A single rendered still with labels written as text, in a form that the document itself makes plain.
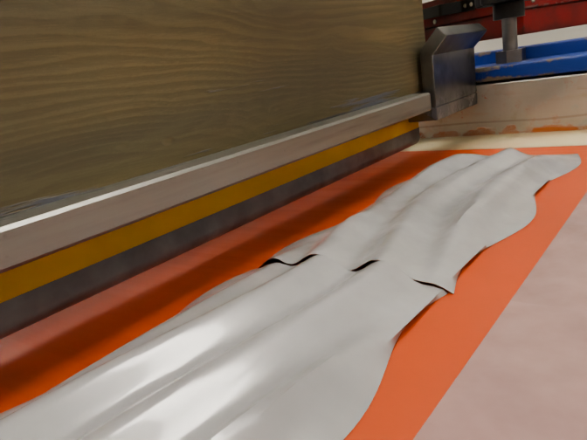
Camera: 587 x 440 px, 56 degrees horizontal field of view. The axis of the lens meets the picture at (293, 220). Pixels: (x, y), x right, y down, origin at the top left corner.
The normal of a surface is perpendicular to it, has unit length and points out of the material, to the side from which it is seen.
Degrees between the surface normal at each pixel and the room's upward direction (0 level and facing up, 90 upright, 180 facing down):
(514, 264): 0
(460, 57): 90
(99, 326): 0
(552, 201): 0
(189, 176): 90
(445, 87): 90
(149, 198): 90
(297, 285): 33
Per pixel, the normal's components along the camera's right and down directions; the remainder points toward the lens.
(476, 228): 0.36, -0.74
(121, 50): 0.79, 0.04
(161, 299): -0.15, -0.95
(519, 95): -0.59, 0.30
